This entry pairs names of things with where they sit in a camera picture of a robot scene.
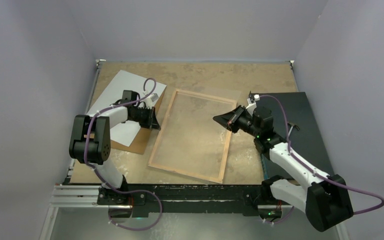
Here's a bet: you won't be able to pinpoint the wooden picture frame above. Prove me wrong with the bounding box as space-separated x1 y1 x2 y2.
147 88 239 185

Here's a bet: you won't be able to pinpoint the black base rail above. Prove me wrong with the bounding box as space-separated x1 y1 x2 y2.
96 184 294 218

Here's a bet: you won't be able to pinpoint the aluminium frame rails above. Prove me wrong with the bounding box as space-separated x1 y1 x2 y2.
48 61 348 240

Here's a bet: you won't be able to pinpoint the printed photo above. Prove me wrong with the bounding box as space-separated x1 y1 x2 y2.
87 70 166 147

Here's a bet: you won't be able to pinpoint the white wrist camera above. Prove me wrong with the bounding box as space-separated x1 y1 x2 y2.
245 92 260 115
142 93 159 108

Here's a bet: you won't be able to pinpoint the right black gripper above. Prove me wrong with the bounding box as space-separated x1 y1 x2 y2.
213 105 261 138

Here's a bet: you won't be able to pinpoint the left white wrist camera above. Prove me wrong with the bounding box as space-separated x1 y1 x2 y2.
142 93 159 108

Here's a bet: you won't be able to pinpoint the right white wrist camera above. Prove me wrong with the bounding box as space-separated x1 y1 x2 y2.
245 92 260 115

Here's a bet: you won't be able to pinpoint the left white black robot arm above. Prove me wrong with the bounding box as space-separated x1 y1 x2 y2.
68 90 161 205

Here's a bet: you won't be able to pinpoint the small hammer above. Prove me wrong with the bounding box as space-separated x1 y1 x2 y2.
287 122 300 131

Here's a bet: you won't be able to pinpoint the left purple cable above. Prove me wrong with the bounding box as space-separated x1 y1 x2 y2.
83 77 163 232

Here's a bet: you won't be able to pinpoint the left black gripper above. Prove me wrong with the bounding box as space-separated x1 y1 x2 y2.
129 105 161 130

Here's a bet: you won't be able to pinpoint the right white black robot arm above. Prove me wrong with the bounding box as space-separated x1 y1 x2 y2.
212 105 354 232

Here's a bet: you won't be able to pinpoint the brown backing board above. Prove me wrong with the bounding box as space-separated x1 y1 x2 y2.
110 96 163 155

